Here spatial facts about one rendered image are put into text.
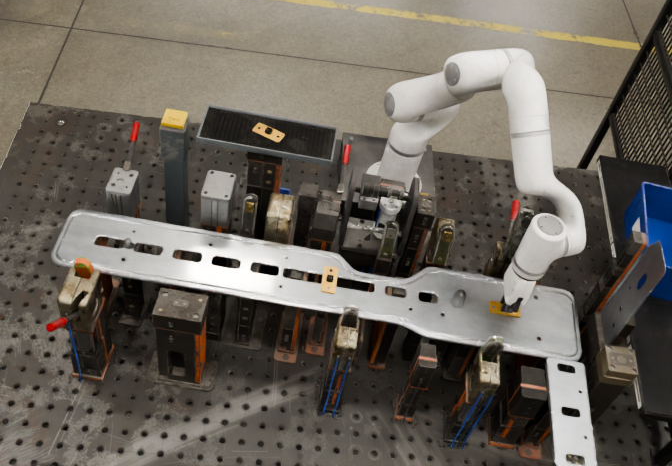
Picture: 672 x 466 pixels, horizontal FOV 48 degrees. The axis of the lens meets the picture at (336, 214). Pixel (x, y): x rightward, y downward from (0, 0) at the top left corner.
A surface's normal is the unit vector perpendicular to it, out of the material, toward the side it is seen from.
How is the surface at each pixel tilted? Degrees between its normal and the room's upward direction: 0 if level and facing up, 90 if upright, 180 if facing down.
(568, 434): 0
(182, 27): 0
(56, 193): 0
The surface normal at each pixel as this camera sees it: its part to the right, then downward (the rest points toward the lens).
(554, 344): 0.14, -0.65
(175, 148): -0.11, 0.74
